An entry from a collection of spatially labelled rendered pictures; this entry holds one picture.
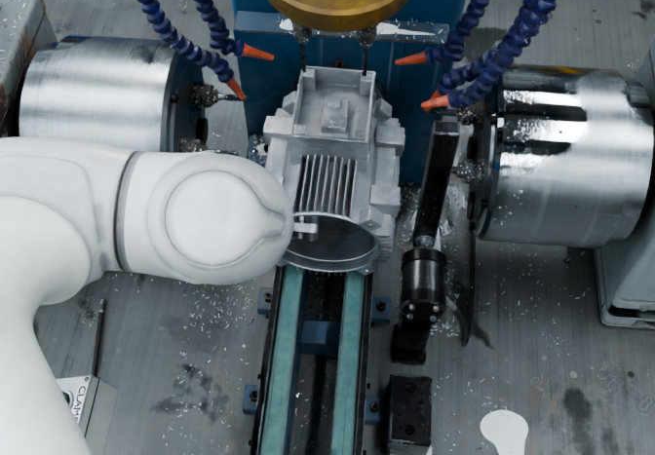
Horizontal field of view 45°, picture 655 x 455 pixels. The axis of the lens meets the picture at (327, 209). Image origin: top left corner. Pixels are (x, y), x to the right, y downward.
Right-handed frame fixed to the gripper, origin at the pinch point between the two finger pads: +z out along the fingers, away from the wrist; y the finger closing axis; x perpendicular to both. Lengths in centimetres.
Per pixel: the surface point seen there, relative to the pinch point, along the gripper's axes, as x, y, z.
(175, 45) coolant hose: -20.9, 13.1, -3.3
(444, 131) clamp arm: -11.9, -19.3, -10.0
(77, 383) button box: 19.7, 20.0, -7.7
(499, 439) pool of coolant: 28.0, -33.0, 18.7
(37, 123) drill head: -11.1, 32.2, 3.7
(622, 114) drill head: -17.4, -42.5, 3.2
